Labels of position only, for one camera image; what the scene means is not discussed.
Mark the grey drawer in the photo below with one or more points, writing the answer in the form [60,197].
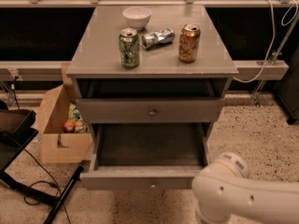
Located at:
[146,156]
[145,110]

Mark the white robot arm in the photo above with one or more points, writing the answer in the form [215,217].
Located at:
[224,188]

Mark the grey drawer cabinet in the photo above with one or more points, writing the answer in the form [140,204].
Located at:
[97,73]

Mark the grey top drawer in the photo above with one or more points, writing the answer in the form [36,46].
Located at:
[145,110]

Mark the green soda can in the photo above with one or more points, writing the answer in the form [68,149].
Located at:
[129,47]

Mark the crushed silver can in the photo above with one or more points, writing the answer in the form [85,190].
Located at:
[154,38]

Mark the green snack bag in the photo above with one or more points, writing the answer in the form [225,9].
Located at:
[73,113]

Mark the orange soda can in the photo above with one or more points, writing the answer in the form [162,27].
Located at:
[189,42]

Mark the red apple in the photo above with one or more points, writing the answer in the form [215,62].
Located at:
[69,126]

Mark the white ceramic bowl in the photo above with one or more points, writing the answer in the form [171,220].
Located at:
[137,17]

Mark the cardboard box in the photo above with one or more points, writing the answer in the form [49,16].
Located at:
[58,146]

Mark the black stand with tray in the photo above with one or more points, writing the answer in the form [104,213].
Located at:
[16,133]

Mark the metal railing frame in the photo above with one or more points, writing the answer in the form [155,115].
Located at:
[36,35]

